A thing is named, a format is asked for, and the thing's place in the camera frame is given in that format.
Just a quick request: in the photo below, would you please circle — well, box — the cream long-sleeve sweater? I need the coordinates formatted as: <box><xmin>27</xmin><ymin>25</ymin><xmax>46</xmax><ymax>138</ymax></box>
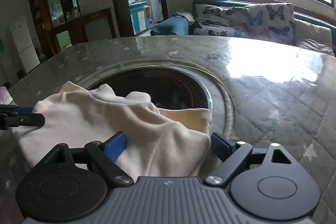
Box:
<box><xmin>13</xmin><ymin>82</ymin><xmax>212</xmax><ymax>179</ymax></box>

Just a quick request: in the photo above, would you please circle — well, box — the pink tissue pack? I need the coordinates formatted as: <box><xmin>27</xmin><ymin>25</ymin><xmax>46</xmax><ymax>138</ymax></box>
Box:
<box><xmin>0</xmin><ymin>86</ymin><xmax>13</xmax><ymax>105</ymax></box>

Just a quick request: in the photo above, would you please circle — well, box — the white refrigerator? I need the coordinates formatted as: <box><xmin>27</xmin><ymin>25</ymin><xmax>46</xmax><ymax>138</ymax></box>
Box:
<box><xmin>10</xmin><ymin>16</ymin><xmax>40</xmax><ymax>74</ymax></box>

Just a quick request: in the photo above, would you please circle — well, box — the round black induction cooktop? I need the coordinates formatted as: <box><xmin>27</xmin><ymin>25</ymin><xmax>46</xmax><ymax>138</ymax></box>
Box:
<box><xmin>89</xmin><ymin>67</ymin><xmax>213</xmax><ymax>111</ymax></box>

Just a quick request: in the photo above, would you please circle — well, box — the dark wooden display shelf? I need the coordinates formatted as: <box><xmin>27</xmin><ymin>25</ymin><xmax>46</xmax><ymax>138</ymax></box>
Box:
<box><xmin>29</xmin><ymin>0</ymin><xmax>81</xmax><ymax>57</ymax></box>

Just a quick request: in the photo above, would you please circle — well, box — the dark wooden side table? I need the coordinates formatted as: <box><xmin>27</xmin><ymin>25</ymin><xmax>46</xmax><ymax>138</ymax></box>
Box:
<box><xmin>47</xmin><ymin>8</ymin><xmax>117</xmax><ymax>55</ymax></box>

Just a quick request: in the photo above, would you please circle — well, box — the long butterfly print pillow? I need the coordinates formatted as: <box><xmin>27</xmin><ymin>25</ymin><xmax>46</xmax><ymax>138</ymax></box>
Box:
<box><xmin>193</xmin><ymin>4</ymin><xmax>252</xmax><ymax>39</ymax></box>

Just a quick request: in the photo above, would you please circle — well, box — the square butterfly print cushion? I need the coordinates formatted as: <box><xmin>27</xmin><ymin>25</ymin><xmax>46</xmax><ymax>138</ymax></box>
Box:
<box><xmin>245</xmin><ymin>3</ymin><xmax>294</xmax><ymax>46</ymax></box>

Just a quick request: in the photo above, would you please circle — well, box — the blue folded blanket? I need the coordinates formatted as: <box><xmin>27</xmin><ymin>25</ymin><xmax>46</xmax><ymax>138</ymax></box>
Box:
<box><xmin>150</xmin><ymin>16</ymin><xmax>190</xmax><ymax>36</ymax></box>

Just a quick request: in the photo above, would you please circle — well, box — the beige plain cushion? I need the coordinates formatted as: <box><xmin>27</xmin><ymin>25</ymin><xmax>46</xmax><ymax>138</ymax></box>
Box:
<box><xmin>294</xmin><ymin>19</ymin><xmax>335</xmax><ymax>56</ymax></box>

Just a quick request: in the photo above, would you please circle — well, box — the blue white small cabinet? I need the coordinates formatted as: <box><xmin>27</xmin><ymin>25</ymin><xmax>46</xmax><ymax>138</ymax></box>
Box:
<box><xmin>129</xmin><ymin>1</ymin><xmax>148</xmax><ymax>35</ymax></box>

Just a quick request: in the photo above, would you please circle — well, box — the teal bench sofa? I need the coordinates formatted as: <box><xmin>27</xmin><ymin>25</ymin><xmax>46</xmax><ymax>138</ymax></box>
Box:
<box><xmin>193</xmin><ymin>1</ymin><xmax>335</xmax><ymax>56</ymax></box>

